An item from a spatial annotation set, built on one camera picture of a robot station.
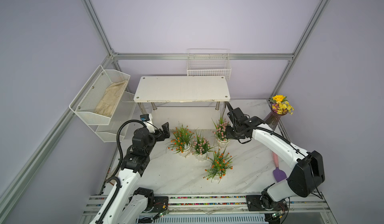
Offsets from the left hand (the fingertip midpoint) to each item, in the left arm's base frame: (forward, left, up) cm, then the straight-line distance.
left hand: (159, 126), depth 76 cm
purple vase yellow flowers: (+13, -67, +1) cm, 68 cm away
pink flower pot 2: (-3, -31, -3) cm, 32 cm away
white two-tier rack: (+9, -20, +10) cm, 24 cm away
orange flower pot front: (-15, -31, -9) cm, 36 cm away
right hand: (0, -39, -11) cm, 40 cm away
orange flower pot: (-6, -11, -6) cm, 14 cm away
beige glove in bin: (+14, +28, +7) cm, 32 cm away
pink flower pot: (-6, -22, -10) cm, 25 cm away
